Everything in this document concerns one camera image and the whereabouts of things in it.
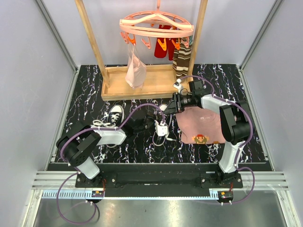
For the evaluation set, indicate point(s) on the small connector box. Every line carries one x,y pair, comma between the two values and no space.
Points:
226,196
98,193

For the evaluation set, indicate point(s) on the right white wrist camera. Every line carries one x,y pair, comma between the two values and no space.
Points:
177,85

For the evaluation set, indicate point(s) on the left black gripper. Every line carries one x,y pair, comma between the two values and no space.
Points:
153,120

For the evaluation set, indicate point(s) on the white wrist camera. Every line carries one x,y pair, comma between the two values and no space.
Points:
177,85
161,129

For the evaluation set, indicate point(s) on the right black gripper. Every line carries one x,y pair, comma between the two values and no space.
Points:
175,105

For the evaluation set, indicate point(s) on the left small connector box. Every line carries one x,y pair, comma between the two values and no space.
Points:
98,193

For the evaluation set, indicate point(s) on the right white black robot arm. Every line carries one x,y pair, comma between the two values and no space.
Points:
236,124

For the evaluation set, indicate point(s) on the pink bra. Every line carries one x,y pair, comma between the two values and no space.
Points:
136,69

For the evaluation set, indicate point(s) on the brown striped sock pair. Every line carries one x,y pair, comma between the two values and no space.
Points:
181,57

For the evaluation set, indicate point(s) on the black sneaker with white laces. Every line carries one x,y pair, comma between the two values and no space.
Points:
159,141

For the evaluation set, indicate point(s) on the pink round clip hanger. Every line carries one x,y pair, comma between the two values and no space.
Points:
154,23

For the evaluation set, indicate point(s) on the red sock pair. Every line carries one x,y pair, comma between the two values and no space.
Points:
164,47

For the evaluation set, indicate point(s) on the wooden drying rack frame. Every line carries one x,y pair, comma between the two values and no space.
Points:
159,79

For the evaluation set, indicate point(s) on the pink mario t-shirt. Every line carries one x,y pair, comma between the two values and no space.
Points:
200,126

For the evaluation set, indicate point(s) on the right small connector box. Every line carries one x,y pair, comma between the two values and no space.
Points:
226,196

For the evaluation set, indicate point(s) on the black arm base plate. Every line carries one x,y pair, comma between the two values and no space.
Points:
160,180

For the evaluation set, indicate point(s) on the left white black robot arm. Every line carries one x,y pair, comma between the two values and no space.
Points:
77,145

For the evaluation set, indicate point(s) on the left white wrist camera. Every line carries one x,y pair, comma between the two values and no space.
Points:
161,129

